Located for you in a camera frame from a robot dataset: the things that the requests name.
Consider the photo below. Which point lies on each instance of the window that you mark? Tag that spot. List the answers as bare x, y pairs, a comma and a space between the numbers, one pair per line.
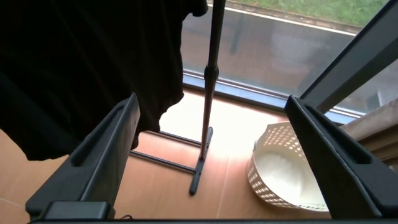
280, 56

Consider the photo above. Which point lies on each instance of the black garment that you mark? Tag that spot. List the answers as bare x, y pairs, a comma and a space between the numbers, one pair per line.
77, 62

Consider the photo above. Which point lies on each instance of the white laundry basket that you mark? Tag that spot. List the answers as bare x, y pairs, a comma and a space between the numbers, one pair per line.
280, 174

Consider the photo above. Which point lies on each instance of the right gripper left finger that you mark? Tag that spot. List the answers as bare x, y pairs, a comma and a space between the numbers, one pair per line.
99, 174

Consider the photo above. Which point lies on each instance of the black clothes rack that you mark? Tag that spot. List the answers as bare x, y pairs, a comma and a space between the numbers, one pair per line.
211, 77

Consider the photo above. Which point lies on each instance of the beige curtain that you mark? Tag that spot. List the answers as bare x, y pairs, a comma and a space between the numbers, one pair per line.
373, 130

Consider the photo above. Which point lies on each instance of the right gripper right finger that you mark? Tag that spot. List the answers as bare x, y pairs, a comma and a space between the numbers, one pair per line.
342, 186

